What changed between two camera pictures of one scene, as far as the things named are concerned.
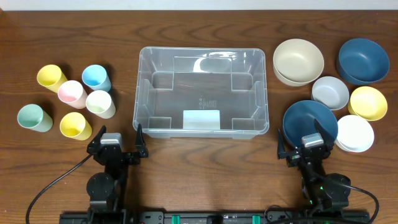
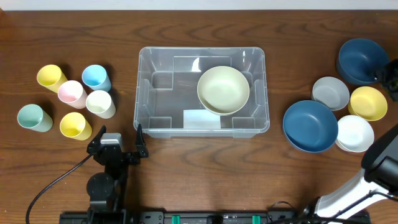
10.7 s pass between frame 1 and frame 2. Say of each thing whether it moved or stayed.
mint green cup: stayed
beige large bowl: moved
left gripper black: stayed
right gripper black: moved
